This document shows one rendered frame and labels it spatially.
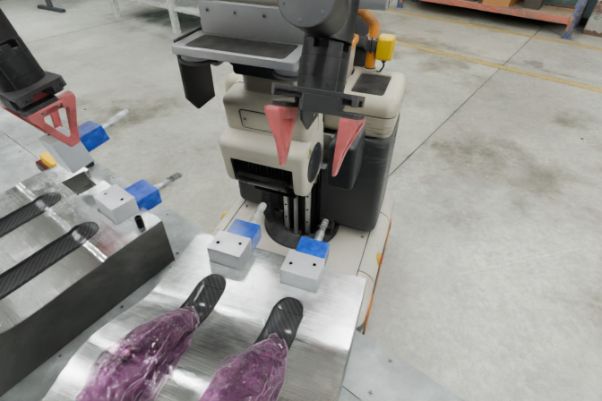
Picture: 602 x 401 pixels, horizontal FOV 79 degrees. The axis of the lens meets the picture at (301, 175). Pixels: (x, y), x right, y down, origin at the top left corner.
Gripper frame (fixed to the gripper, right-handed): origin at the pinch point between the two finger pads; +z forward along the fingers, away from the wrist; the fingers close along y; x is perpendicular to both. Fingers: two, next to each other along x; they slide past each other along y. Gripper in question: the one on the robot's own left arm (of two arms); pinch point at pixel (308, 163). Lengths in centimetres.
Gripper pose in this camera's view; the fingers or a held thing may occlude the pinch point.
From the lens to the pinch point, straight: 46.0
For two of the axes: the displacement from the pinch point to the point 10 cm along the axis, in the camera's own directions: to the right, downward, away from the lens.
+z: -1.5, 9.6, 2.3
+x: 3.1, -1.7, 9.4
